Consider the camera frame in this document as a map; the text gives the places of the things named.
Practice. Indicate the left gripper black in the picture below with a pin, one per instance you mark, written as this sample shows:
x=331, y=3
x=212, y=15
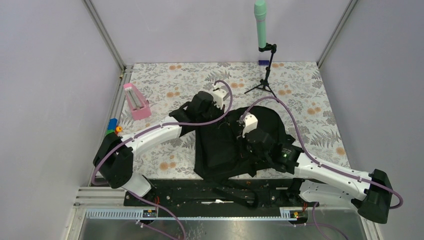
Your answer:
x=219, y=112

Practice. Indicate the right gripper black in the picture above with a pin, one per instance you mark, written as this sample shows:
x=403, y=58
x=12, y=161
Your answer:
x=249, y=154

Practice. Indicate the black student backpack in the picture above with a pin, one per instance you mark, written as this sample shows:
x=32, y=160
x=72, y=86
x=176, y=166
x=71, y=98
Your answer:
x=221, y=152

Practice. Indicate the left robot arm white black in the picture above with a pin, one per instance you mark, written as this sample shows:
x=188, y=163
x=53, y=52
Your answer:
x=115, y=157

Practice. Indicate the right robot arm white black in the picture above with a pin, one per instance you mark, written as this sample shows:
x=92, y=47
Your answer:
x=370, y=193

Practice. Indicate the pink metronome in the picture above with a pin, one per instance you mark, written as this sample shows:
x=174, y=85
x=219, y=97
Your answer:
x=137, y=103

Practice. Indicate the black tripod microphone stand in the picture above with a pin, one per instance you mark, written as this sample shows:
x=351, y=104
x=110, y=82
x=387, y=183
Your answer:
x=264, y=83

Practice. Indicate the floral table mat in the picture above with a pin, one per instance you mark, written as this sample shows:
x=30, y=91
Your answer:
x=302, y=98

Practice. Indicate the small blue block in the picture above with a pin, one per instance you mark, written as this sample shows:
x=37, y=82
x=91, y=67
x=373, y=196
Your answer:
x=263, y=62

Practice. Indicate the colourful toy block train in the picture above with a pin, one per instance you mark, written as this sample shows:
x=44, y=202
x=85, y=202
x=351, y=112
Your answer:
x=113, y=127

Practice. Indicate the green microphone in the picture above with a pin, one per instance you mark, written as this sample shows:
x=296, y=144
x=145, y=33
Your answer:
x=260, y=13

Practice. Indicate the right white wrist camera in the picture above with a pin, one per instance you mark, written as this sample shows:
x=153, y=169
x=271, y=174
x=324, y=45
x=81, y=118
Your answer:
x=250, y=123

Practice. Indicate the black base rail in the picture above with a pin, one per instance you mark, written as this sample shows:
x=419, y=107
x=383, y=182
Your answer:
x=236, y=198

